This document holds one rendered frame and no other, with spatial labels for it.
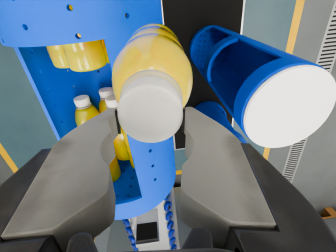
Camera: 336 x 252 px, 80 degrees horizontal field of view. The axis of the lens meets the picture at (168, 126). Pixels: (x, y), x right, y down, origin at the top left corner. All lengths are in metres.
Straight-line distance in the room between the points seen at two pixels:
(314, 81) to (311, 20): 1.27
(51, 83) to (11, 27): 0.22
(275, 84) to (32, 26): 0.55
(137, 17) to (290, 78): 0.45
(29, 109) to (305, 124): 1.83
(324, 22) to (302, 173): 1.64
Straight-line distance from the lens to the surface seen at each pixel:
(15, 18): 0.35
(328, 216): 3.70
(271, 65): 0.67
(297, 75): 0.66
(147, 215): 1.03
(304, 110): 0.73
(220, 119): 1.36
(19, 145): 2.22
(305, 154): 2.67
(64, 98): 0.59
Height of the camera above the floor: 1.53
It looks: 57 degrees down
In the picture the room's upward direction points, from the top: 170 degrees clockwise
